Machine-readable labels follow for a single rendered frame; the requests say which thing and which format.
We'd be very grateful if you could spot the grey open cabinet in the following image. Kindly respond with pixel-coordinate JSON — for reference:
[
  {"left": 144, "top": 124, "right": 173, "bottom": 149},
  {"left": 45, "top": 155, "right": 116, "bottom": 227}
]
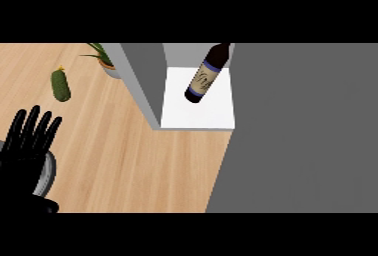
[{"left": 99, "top": 43, "right": 237, "bottom": 131}]

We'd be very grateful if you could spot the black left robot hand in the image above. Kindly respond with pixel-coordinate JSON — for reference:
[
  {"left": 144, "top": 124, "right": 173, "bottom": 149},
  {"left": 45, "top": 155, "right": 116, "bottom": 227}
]
[{"left": 0, "top": 105, "right": 64, "bottom": 214}]

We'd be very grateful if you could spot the green cucumber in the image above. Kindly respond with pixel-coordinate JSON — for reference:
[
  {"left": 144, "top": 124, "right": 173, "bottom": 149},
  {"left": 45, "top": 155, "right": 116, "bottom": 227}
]
[{"left": 51, "top": 65, "right": 73, "bottom": 103}]

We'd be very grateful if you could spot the dark grey cabinet door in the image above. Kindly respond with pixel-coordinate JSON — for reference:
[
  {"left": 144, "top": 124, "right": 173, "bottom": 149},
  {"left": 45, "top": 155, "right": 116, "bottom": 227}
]
[{"left": 206, "top": 43, "right": 378, "bottom": 214}]

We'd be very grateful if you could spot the dark wine bottle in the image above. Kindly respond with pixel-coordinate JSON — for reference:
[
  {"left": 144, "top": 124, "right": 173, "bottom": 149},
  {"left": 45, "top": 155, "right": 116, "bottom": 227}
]
[{"left": 183, "top": 43, "right": 232, "bottom": 104}]

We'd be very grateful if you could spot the potted green plant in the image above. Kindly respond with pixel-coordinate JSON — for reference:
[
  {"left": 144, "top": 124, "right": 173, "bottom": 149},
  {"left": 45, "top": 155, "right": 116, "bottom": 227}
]
[{"left": 80, "top": 43, "right": 123, "bottom": 80}]

